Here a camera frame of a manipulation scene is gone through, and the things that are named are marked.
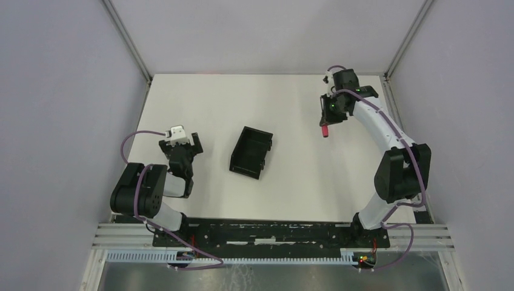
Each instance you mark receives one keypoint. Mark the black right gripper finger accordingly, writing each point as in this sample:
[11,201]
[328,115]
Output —
[338,117]
[325,102]

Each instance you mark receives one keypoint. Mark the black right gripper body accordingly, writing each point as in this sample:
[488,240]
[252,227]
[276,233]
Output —
[331,103]

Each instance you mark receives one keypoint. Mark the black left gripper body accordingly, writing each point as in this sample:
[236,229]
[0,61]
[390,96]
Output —
[190,152]

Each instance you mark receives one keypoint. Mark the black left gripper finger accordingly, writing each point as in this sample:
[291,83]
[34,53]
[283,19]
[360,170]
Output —
[164,146]
[196,146]

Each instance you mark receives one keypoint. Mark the red handled screwdriver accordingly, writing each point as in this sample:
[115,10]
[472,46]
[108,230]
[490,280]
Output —
[325,131]

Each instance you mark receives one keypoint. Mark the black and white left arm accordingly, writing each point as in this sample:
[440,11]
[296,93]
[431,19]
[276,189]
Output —
[141,188]

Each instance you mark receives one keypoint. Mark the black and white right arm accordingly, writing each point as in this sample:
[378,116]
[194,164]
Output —
[402,176]

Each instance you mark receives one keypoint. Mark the black plastic bin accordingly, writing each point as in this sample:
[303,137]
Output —
[248,156]

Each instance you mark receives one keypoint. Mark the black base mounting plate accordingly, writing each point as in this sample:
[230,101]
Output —
[255,239]

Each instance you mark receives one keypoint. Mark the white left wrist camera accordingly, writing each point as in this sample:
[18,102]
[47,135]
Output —
[176,135]

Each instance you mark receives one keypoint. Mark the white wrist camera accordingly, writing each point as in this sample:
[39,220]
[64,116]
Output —
[328,80]
[176,135]

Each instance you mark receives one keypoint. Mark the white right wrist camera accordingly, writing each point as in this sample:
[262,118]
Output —
[328,80]

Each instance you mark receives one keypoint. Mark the aluminium right side rail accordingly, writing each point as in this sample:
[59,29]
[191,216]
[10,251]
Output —
[422,215]

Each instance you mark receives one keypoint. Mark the aluminium right corner post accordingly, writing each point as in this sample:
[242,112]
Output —
[408,38]

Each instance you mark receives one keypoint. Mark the aluminium corner post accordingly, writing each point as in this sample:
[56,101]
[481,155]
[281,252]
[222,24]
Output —
[127,39]
[408,38]

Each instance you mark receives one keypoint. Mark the aluminium left corner post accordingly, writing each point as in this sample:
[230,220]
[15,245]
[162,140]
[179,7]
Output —
[127,39]

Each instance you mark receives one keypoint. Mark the aluminium front frame rail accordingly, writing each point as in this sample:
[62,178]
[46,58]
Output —
[427,238]

